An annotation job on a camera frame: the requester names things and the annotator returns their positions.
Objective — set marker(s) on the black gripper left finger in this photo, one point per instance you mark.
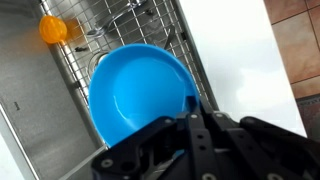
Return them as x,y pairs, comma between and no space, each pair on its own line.
196,146

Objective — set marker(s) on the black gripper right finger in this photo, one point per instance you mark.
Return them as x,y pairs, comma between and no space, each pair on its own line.
263,150

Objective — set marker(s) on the blue plastic bowl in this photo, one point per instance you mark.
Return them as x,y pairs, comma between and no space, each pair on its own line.
140,93

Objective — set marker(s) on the round sink drain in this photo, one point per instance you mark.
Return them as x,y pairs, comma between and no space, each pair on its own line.
96,63

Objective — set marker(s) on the stainless steel sink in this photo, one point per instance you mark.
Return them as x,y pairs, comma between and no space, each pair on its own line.
36,113

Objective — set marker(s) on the dark floor mat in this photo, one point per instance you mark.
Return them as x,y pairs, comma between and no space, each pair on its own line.
310,116

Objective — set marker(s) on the metal fork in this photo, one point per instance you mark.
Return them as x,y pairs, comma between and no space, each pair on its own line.
170,36

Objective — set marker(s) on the metal spoon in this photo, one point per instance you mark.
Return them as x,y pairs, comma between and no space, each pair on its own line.
110,23

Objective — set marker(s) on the orange round plastic object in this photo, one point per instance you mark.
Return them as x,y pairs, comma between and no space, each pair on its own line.
52,29

